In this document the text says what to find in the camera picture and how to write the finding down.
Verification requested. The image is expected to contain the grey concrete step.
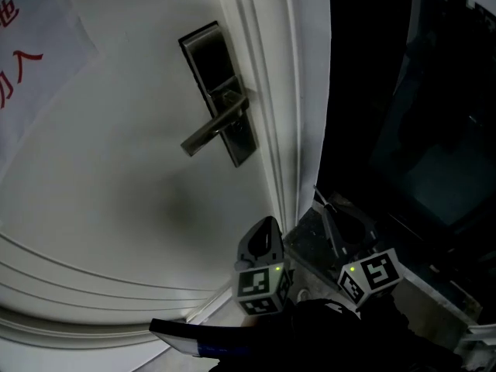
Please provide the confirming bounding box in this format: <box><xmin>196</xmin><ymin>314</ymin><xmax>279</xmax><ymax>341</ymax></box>
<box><xmin>282</xmin><ymin>191</ymin><xmax>487</xmax><ymax>350</ymax></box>

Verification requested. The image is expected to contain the silver door lock plate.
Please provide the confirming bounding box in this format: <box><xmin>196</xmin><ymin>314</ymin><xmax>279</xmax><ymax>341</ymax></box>
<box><xmin>177</xmin><ymin>20</ymin><xmax>260</xmax><ymax>169</ymax></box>

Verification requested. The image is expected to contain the person's black clothing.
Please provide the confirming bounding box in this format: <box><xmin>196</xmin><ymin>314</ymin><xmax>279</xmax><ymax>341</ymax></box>
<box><xmin>207</xmin><ymin>296</ymin><xmax>466</xmax><ymax>372</ymax></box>

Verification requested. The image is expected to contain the black screen device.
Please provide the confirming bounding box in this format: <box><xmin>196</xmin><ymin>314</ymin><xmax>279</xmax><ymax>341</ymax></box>
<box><xmin>148</xmin><ymin>318</ymin><xmax>253</xmax><ymax>359</ymax></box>

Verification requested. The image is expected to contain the key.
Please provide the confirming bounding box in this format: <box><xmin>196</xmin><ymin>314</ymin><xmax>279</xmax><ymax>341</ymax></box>
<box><xmin>312</xmin><ymin>185</ymin><xmax>337</xmax><ymax>213</ymax></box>

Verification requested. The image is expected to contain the white door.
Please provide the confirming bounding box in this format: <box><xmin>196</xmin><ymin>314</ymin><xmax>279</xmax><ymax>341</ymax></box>
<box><xmin>0</xmin><ymin>0</ymin><xmax>303</xmax><ymax>372</ymax></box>

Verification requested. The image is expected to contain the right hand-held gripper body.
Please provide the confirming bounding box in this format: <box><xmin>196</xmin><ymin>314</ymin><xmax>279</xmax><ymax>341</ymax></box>
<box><xmin>327</xmin><ymin>242</ymin><xmax>404</xmax><ymax>310</ymax></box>

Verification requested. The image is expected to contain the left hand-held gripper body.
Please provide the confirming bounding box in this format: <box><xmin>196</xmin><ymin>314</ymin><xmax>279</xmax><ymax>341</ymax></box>
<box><xmin>232</xmin><ymin>254</ymin><xmax>295</xmax><ymax>317</ymax></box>

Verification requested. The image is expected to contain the white paper sign red print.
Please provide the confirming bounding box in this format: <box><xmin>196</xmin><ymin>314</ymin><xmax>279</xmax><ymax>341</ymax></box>
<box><xmin>0</xmin><ymin>0</ymin><xmax>101</xmax><ymax>177</ymax></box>

